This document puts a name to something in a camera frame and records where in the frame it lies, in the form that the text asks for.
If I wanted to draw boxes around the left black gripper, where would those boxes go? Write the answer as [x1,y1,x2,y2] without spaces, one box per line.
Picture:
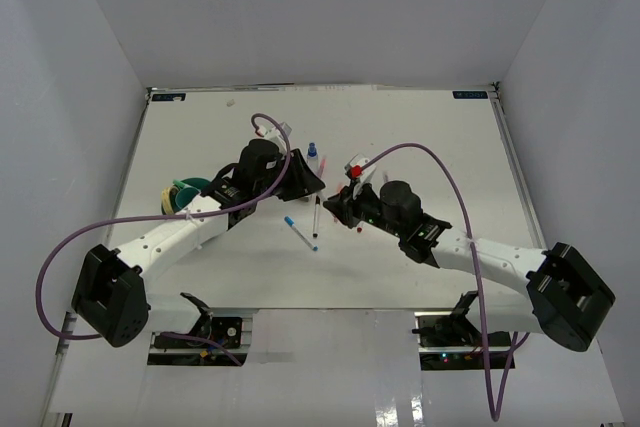
[255,149,326,202]

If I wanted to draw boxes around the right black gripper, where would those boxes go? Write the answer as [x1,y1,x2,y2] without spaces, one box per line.
[324,178,404,240]

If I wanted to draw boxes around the yellow masking tape roll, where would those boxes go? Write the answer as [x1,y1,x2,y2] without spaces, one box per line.
[161,185,179,215]

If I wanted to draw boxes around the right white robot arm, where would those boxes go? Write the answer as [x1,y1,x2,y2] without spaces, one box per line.
[323,181,615,352]

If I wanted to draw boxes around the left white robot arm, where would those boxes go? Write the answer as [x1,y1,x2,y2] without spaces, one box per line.
[72,139,325,347]

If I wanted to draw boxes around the black cap marker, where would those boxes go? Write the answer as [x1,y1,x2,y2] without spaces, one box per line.
[312,195,322,239]

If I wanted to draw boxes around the blue cap marker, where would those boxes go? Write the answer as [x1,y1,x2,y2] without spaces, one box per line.
[284,216,318,252]

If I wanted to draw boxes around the blue cap spray bottle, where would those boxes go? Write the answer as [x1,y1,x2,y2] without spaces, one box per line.
[306,142,319,174]

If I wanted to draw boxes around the pink translucent pen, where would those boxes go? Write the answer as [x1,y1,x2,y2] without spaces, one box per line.
[316,156,326,178]

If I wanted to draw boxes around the teal round desk organizer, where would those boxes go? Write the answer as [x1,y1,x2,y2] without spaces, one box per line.
[175,177,210,214]

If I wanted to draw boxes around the left blue corner label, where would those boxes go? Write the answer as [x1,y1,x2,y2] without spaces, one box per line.
[151,93,186,102]

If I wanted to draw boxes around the blue corner label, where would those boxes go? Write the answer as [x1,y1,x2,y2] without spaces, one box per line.
[452,90,488,100]
[151,93,186,102]

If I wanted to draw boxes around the right blue corner label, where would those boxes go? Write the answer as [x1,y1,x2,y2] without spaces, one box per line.
[452,90,488,100]

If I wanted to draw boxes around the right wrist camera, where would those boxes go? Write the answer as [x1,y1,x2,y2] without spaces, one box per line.
[345,154,376,200]

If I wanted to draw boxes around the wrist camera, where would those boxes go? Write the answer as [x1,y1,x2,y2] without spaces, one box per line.
[345,154,376,200]
[257,122,292,148]

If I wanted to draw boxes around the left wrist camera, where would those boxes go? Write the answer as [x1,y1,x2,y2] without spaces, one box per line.
[257,122,292,148]

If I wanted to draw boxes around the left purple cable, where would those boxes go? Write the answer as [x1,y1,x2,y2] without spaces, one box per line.
[37,113,294,367]

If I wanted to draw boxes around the purple cable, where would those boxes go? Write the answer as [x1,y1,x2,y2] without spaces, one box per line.
[359,142,530,422]
[37,113,294,367]

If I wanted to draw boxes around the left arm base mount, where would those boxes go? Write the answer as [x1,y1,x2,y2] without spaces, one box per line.
[147,317,250,367]

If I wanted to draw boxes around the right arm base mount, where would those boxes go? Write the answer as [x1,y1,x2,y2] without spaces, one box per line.
[412,312,484,372]

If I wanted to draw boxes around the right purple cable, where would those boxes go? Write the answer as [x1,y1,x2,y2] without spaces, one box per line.
[359,142,530,422]

